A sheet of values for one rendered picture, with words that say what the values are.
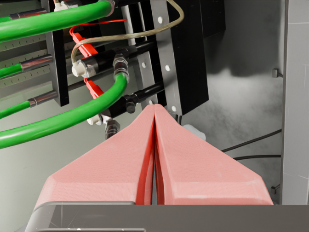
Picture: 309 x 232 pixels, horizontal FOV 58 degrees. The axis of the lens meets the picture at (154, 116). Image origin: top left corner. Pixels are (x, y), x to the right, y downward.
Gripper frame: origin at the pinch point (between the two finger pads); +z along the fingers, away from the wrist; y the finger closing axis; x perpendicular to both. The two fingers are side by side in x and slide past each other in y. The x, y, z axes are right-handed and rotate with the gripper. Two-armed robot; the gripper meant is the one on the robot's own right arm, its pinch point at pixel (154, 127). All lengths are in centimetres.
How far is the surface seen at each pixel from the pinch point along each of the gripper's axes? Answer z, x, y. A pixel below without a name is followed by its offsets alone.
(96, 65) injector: 27.8, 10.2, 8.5
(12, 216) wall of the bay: 31, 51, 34
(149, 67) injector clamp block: 37.7, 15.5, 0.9
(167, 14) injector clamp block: 34.8, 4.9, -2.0
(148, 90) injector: 33.2, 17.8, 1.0
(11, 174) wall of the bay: 35, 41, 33
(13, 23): 11.0, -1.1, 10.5
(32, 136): 7.8, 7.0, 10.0
